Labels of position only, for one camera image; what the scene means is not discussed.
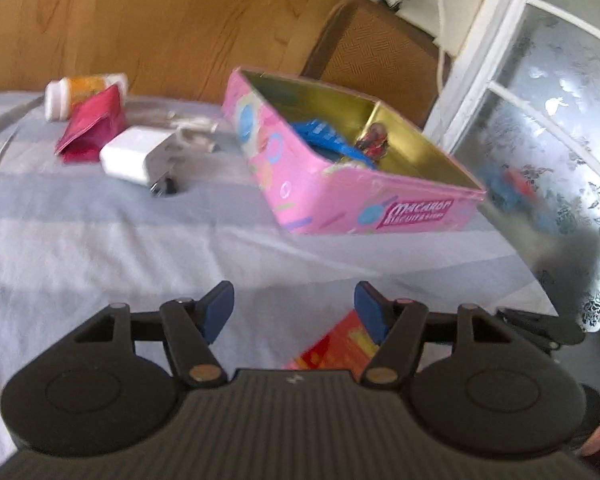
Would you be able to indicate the red pouch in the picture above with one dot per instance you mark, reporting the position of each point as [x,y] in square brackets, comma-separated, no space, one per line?
[92,122]

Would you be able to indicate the red and yellow packet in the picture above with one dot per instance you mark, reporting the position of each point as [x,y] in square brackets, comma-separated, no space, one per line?
[337,347]

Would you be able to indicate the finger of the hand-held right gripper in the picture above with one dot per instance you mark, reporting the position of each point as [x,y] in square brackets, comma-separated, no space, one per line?
[550,327]

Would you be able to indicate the brown woven chair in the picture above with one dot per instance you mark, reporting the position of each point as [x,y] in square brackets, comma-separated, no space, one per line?
[375,45]

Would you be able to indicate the pink tin box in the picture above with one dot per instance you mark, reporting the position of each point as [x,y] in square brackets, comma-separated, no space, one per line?
[300,185]

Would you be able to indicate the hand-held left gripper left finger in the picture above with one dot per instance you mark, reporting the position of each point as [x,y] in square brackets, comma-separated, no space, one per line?
[215,312]

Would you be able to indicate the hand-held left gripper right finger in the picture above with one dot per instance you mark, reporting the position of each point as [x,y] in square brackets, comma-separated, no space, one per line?
[371,312]

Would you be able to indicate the small red wrapped item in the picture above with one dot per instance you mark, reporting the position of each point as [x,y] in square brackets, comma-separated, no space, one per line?
[375,141]

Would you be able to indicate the striped light blue bedsheet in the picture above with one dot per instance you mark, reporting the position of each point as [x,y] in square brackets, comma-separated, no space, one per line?
[130,240]

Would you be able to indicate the white charger adapter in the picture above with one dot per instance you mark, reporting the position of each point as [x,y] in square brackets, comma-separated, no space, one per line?
[130,152]

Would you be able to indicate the orange and white bottle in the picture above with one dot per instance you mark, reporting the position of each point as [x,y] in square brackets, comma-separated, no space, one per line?
[60,99]

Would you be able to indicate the white framed glass door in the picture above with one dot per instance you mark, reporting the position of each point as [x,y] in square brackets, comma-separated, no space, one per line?
[480,75]

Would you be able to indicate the blue plastic item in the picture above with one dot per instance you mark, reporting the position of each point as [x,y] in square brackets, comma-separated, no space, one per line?
[325,137]

